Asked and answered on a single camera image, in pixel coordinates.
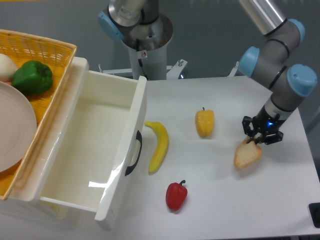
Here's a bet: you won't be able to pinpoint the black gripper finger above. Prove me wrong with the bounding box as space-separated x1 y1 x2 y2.
256 130 284 145
242 116 256 144

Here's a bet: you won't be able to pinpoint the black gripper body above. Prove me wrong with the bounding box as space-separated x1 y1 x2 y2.
251 107 284 135

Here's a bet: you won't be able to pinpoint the triangle bread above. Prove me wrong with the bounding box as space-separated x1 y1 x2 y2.
234 136 263 170

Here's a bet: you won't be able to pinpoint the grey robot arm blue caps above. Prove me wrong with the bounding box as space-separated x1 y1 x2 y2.
98 0 318 145

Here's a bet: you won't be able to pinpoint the yellow bell pepper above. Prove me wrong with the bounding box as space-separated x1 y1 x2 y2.
195 107 215 138

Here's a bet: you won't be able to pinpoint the black object at table edge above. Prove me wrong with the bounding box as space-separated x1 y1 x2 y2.
308 202 320 229

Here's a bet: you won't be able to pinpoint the yellow banana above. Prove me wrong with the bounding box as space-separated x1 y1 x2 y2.
144 121 169 175

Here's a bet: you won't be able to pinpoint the red bell pepper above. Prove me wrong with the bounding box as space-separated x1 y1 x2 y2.
165 179 188 211

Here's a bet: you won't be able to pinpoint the white plastic drawer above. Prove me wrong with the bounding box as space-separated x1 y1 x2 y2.
37 70 148 222

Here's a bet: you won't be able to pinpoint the yellow woven basket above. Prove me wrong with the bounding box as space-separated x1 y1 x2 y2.
0 29 77 200

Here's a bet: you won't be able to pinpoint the green bell pepper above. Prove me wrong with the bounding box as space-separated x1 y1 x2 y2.
11 60 53 96

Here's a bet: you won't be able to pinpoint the white drawer cabinet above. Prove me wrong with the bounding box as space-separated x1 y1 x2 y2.
0 56 118 231

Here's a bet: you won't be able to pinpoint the pink plate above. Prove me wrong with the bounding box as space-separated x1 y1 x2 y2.
0 82 37 171

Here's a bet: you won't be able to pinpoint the white onion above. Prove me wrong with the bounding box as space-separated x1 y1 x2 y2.
0 53 18 82

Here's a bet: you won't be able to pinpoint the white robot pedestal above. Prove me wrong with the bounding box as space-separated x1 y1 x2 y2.
122 13 173 80

